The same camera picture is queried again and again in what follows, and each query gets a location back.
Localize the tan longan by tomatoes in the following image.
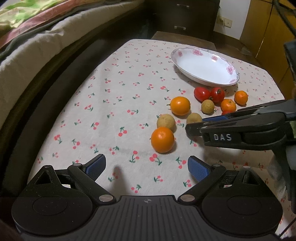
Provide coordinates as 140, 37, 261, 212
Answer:
201, 99, 215, 114

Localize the colourful floral blanket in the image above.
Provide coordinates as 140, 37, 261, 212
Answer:
0, 0, 110, 50

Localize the small red cherry tomato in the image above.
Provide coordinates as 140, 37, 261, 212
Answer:
221, 110, 234, 115

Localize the red tomato left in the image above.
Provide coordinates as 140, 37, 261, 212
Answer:
194, 87, 210, 102

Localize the large orange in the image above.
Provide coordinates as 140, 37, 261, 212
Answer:
151, 127, 175, 154

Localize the yellow wooden wardrobe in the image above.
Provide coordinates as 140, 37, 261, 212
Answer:
240, 1, 295, 99

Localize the tan longan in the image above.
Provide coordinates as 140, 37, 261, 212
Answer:
157, 114, 176, 132
201, 99, 215, 114
186, 113, 203, 125

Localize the dark wooden drawer cabinet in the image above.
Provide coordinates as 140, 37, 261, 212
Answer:
145, 0, 220, 40

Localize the wall power socket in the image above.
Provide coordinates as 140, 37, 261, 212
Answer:
216, 16, 232, 28

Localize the small mandarin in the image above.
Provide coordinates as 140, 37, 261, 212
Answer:
234, 90, 248, 106
220, 99, 236, 113

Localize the red tomato with calyx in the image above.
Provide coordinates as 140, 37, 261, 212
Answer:
210, 87, 225, 103

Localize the dark wooden bench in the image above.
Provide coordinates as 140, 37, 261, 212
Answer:
152, 31, 216, 51

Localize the orange with stem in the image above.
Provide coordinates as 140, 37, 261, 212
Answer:
167, 96, 191, 116

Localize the white floral oval plate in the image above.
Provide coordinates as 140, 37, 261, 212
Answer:
171, 47, 239, 87

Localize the cherry print tablecloth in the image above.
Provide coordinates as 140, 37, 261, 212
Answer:
30, 40, 295, 237

